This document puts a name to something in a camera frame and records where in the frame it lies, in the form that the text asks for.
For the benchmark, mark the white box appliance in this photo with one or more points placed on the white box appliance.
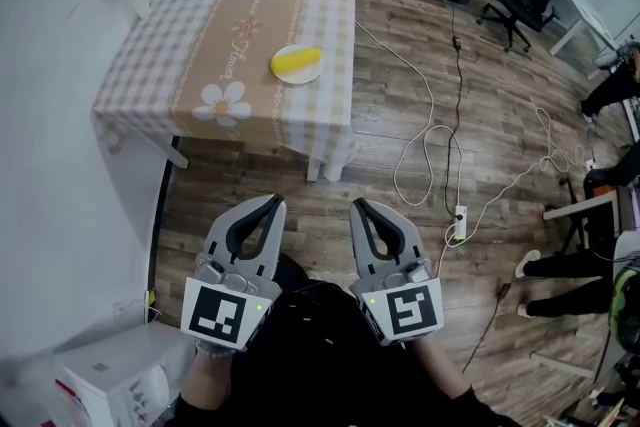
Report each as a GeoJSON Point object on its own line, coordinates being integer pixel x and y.
{"type": "Point", "coordinates": [115, 365]}

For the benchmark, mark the white vase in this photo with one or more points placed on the white vase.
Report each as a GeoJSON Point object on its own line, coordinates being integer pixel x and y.
{"type": "Point", "coordinates": [137, 0]}

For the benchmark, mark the white desk with black legs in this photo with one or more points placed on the white desk with black legs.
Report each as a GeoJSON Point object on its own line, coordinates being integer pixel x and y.
{"type": "Point", "coordinates": [580, 210]}

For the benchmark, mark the black power adapter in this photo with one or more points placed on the black power adapter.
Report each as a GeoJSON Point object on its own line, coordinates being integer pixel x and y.
{"type": "Point", "coordinates": [456, 42]}

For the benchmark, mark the person's black clothing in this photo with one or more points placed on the person's black clothing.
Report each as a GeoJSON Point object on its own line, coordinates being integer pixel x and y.
{"type": "Point", "coordinates": [320, 355]}

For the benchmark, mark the person's right forearm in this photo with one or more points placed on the person's right forearm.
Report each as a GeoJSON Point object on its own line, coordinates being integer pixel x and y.
{"type": "Point", "coordinates": [440, 370]}

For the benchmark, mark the white round plate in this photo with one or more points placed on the white round plate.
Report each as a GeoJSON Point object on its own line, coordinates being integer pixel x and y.
{"type": "Point", "coordinates": [305, 77]}

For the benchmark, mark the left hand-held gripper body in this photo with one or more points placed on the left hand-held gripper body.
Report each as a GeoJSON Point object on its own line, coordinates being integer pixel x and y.
{"type": "Point", "coordinates": [215, 312]}

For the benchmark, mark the yellow corn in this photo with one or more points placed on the yellow corn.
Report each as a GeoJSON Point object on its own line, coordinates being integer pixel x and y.
{"type": "Point", "coordinates": [295, 60]}

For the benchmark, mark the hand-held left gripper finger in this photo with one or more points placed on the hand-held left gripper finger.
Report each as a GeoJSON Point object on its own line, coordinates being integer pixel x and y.
{"type": "Point", "coordinates": [275, 245]}
{"type": "Point", "coordinates": [220, 232]}

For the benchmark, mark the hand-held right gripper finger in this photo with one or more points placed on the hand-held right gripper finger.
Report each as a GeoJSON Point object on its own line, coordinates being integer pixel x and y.
{"type": "Point", "coordinates": [407, 237]}
{"type": "Point", "coordinates": [362, 250]}

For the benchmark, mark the white power strip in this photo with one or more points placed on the white power strip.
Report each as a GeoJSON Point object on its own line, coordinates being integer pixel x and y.
{"type": "Point", "coordinates": [460, 222]}

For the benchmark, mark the person's left forearm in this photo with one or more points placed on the person's left forearm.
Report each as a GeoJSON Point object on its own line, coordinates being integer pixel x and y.
{"type": "Point", "coordinates": [205, 380]}

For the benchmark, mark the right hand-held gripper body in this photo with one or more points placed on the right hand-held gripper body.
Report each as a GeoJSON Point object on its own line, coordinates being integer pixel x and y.
{"type": "Point", "coordinates": [407, 312]}

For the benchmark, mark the checked flower tablecloth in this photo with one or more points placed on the checked flower tablecloth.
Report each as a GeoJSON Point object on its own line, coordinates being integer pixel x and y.
{"type": "Point", "coordinates": [190, 65]}

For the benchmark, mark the green black helmet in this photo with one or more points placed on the green black helmet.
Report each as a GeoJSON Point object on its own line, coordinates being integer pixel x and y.
{"type": "Point", "coordinates": [627, 310]}

